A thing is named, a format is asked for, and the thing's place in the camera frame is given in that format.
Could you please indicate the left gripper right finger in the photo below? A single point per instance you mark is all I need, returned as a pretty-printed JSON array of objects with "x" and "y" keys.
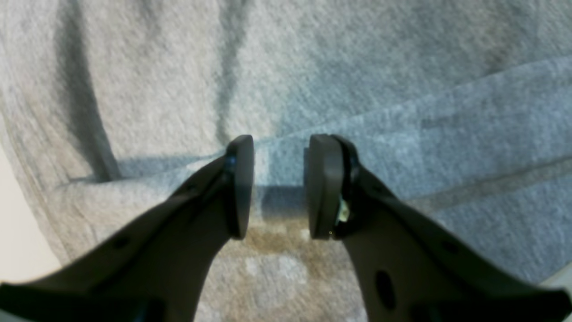
[{"x": 408, "y": 267}]

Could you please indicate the grey t-shirt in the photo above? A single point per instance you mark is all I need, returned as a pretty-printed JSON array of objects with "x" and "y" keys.
[{"x": 461, "y": 107}]

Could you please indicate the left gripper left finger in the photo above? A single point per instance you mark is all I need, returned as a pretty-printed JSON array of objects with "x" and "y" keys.
[{"x": 153, "y": 269}]

